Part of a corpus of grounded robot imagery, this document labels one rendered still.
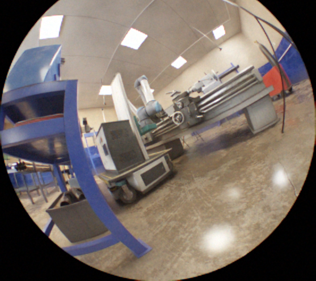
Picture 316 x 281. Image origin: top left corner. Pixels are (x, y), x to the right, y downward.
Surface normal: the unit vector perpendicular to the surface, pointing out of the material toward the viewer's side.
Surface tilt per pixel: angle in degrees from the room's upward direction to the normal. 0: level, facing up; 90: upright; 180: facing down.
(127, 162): 90
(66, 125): 90
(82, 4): 180
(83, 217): 90
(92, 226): 90
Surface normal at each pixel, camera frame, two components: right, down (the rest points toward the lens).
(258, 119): -0.68, 0.14
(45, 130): 0.63, -0.40
